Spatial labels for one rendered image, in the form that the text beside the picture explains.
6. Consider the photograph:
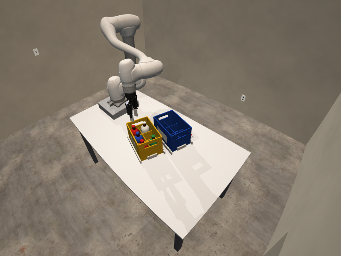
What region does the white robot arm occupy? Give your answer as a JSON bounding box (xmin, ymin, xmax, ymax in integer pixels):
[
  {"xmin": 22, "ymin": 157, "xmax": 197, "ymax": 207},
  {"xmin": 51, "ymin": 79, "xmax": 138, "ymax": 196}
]
[{"xmin": 100, "ymin": 14, "xmax": 163, "ymax": 107}]

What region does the blue bottle with grey label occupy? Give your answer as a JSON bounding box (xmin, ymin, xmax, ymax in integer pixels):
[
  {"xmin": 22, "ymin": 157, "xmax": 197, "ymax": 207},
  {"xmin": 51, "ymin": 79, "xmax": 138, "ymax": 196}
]
[{"xmin": 135, "ymin": 131, "xmax": 143, "ymax": 143}]

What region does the brown crate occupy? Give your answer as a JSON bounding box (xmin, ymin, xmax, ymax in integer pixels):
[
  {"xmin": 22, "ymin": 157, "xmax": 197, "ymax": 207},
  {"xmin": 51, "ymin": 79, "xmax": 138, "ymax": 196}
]
[{"xmin": 127, "ymin": 118, "xmax": 163, "ymax": 161}]

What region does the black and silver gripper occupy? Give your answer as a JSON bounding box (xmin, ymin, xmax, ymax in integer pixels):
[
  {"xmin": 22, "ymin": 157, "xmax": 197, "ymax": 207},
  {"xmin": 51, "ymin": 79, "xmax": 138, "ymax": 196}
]
[{"xmin": 125, "ymin": 91, "xmax": 138, "ymax": 122}]

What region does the cream white bottle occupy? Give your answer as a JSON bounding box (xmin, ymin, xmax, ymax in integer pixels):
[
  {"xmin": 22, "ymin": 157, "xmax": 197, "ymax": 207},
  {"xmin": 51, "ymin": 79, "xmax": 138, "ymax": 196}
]
[{"xmin": 141, "ymin": 122, "xmax": 150, "ymax": 133}]

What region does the dark blue crate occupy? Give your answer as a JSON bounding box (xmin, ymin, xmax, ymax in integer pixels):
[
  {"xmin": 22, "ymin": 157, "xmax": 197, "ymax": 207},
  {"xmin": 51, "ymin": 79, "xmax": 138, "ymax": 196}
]
[{"xmin": 154, "ymin": 111, "xmax": 192, "ymax": 152}]

